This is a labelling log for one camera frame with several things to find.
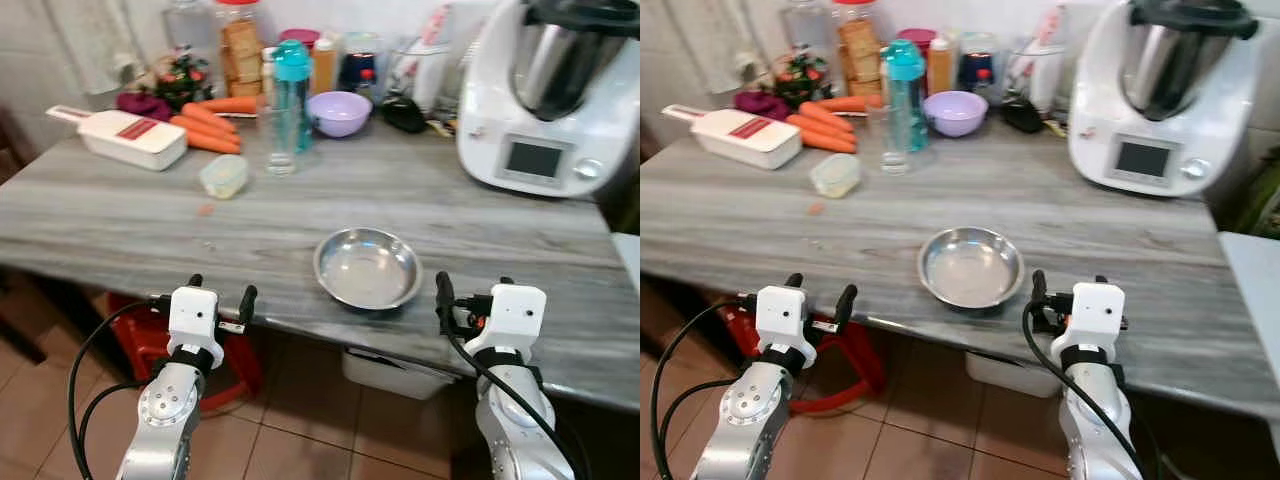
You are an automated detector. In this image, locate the shallow stainless steel bowl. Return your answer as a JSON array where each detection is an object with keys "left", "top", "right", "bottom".
[
  {"left": 313, "top": 227, "right": 424, "bottom": 311},
  {"left": 917, "top": 226, "right": 1026, "bottom": 309}
]

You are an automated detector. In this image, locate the red plastic stool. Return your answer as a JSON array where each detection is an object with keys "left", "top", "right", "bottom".
[
  {"left": 108, "top": 293, "right": 263, "bottom": 411},
  {"left": 722, "top": 305, "right": 886, "bottom": 416}
]

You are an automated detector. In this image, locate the white plastic bin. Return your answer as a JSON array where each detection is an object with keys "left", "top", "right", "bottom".
[
  {"left": 965, "top": 350, "right": 1061, "bottom": 399},
  {"left": 342, "top": 345, "right": 456, "bottom": 401}
]

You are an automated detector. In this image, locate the small lidded plastic container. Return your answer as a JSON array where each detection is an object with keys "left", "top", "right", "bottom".
[
  {"left": 808, "top": 152, "right": 862, "bottom": 199},
  {"left": 198, "top": 154, "right": 250, "bottom": 200}
]

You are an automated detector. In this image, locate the pale white side counter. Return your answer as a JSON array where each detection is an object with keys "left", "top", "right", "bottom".
[
  {"left": 1218, "top": 230, "right": 1280, "bottom": 453},
  {"left": 610, "top": 232, "right": 641, "bottom": 296}
]

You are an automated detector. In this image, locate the white slicer with red label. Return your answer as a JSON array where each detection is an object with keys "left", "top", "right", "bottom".
[
  {"left": 660, "top": 103, "right": 803, "bottom": 170},
  {"left": 46, "top": 104, "right": 189, "bottom": 172}
]

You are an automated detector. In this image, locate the clear drinking glass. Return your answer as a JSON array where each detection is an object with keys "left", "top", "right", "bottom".
[
  {"left": 262, "top": 105, "right": 301, "bottom": 177},
  {"left": 876, "top": 105, "right": 913, "bottom": 176}
]

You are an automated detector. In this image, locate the white kitchen cooking machine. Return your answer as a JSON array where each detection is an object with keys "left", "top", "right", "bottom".
[
  {"left": 1067, "top": 0, "right": 1261, "bottom": 198},
  {"left": 456, "top": 0, "right": 641, "bottom": 201}
]

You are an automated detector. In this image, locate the dark purple cloth bundle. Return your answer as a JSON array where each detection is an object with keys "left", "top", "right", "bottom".
[
  {"left": 117, "top": 92, "right": 173, "bottom": 121},
  {"left": 733, "top": 92, "right": 791, "bottom": 121}
]

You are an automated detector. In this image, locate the black pouch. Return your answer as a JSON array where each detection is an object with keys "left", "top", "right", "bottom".
[
  {"left": 1003, "top": 95, "right": 1046, "bottom": 134},
  {"left": 381, "top": 93, "right": 429, "bottom": 134}
]

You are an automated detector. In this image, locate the clear glass jug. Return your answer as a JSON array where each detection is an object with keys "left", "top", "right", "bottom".
[
  {"left": 1050, "top": 50, "right": 1079, "bottom": 121},
  {"left": 437, "top": 58, "right": 471, "bottom": 123}
]

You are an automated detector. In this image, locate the dark floral printed packet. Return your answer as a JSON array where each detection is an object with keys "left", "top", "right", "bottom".
[
  {"left": 150, "top": 50, "right": 216, "bottom": 111},
  {"left": 770, "top": 50, "right": 833, "bottom": 109}
]

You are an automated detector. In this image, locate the purple bowl with black label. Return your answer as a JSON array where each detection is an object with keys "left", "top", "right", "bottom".
[
  {"left": 307, "top": 91, "right": 374, "bottom": 138},
  {"left": 922, "top": 91, "right": 990, "bottom": 138}
]

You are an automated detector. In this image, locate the clear plastic utensil pitcher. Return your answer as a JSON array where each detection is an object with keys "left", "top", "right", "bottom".
[
  {"left": 1005, "top": 40, "right": 1061, "bottom": 113},
  {"left": 385, "top": 38, "right": 448, "bottom": 113}
]

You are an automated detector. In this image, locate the teal plastic water bottle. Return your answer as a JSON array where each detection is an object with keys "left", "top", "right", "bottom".
[
  {"left": 882, "top": 38, "right": 929, "bottom": 153},
  {"left": 272, "top": 38, "right": 314, "bottom": 153}
]

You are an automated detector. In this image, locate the red lidded biscuit jar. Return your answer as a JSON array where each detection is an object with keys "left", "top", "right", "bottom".
[
  {"left": 835, "top": 0, "right": 886, "bottom": 98},
  {"left": 215, "top": 0, "right": 266, "bottom": 98}
]

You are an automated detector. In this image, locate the dark blue jar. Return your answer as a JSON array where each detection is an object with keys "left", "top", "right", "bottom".
[
  {"left": 958, "top": 32, "right": 1001, "bottom": 91},
  {"left": 338, "top": 32, "right": 386, "bottom": 93}
]

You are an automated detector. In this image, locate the orange sauce bottle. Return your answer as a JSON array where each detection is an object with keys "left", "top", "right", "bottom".
[
  {"left": 312, "top": 35, "right": 339, "bottom": 94},
  {"left": 928, "top": 35, "right": 954, "bottom": 96}
]

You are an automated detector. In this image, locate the hanging beige towel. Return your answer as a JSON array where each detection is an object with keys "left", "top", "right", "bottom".
[
  {"left": 45, "top": 0, "right": 138, "bottom": 96},
  {"left": 668, "top": 0, "right": 758, "bottom": 96}
]

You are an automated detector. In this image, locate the red and white long packet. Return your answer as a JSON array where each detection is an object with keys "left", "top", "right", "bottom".
[
  {"left": 415, "top": 5, "right": 454, "bottom": 76},
  {"left": 1035, "top": 5, "right": 1069, "bottom": 73}
]

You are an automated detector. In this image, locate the clear jar with white lid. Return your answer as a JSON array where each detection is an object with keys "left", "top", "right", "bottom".
[
  {"left": 160, "top": 0, "right": 216, "bottom": 61},
  {"left": 780, "top": 0, "right": 836, "bottom": 61}
]

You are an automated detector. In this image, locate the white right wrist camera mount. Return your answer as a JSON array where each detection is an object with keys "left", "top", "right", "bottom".
[
  {"left": 1073, "top": 283, "right": 1127, "bottom": 348},
  {"left": 483, "top": 285, "right": 549, "bottom": 353}
]

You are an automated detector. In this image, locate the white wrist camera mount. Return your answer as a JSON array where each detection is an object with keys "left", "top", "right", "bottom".
[
  {"left": 1073, "top": 283, "right": 1127, "bottom": 348},
  {"left": 483, "top": 285, "right": 549, "bottom": 353},
  {"left": 755, "top": 286, "right": 807, "bottom": 353},
  {"left": 167, "top": 287, "right": 221, "bottom": 356}
]

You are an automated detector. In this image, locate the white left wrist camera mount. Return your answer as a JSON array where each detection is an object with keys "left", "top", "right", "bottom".
[
  {"left": 167, "top": 287, "right": 221, "bottom": 356},
  {"left": 755, "top": 286, "right": 807, "bottom": 353}
]

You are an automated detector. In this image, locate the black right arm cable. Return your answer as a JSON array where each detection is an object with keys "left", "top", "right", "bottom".
[
  {"left": 1020, "top": 300, "right": 1147, "bottom": 480},
  {"left": 440, "top": 300, "right": 583, "bottom": 480}
]

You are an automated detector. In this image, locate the short black left arm cable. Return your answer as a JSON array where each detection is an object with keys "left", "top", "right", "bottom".
[
  {"left": 78, "top": 380, "right": 151, "bottom": 471},
  {"left": 660, "top": 378, "right": 736, "bottom": 471}
]

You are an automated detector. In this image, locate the long black left arm cable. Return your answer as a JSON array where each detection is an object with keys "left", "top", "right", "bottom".
[
  {"left": 67, "top": 294, "right": 167, "bottom": 480},
  {"left": 650, "top": 293, "right": 758, "bottom": 480}
]

